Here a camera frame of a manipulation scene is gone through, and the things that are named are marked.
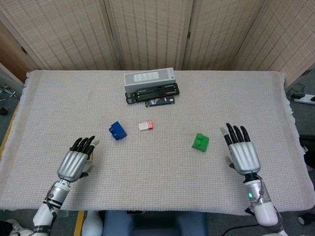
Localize long grey and white box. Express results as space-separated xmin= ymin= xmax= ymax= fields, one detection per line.
xmin=123 ymin=68 xmax=176 ymax=93

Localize black power adapter with cable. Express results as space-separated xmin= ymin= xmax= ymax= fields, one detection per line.
xmin=287 ymin=83 xmax=306 ymax=98

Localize blue padded seat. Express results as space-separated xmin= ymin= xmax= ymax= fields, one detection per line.
xmin=102 ymin=210 xmax=209 ymax=236

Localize blue toy brick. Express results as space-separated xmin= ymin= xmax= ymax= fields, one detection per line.
xmin=108 ymin=121 xmax=128 ymax=141

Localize white robot base shell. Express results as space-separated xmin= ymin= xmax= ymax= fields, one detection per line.
xmin=82 ymin=210 xmax=104 ymax=236

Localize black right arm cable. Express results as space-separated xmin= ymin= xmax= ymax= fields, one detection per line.
xmin=222 ymin=224 xmax=259 ymax=236

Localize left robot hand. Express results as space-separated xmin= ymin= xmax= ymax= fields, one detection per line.
xmin=57 ymin=135 xmax=100 ymax=183

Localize woven folding screen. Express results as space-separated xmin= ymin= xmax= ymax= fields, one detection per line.
xmin=0 ymin=0 xmax=315 ymax=86

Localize beige woven tablecloth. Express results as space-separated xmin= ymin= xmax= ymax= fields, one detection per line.
xmin=0 ymin=70 xmax=315 ymax=212

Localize green toy brick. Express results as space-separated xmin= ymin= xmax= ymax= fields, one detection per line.
xmin=191 ymin=133 xmax=210 ymax=153

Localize white and black shoe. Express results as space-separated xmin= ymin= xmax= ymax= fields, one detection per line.
xmin=0 ymin=218 xmax=34 ymax=236

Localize dark printed flat packet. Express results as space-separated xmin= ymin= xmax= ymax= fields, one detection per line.
xmin=145 ymin=97 xmax=176 ymax=108

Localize white power strip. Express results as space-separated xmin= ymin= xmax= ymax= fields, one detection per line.
xmin=294 ymin=94 xmax=315 ymax=105

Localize black folded stand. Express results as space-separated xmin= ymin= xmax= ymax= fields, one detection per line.
xmin=125 ymin=83 xmax=180 ymax=99
xmin=126 ymin=90 xmax=180 ymax=104

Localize chrome chair legs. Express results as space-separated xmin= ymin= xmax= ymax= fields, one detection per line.
xmin=0 ymin=83 xmax=17 ymax=116

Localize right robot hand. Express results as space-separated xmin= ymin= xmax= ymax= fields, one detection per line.
xmin=220 ymin=122 xmax=261 ymax=176

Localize white and red eraser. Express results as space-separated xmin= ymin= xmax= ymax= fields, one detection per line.
xmin=138 ymin=120 xmax=154 ymax=131

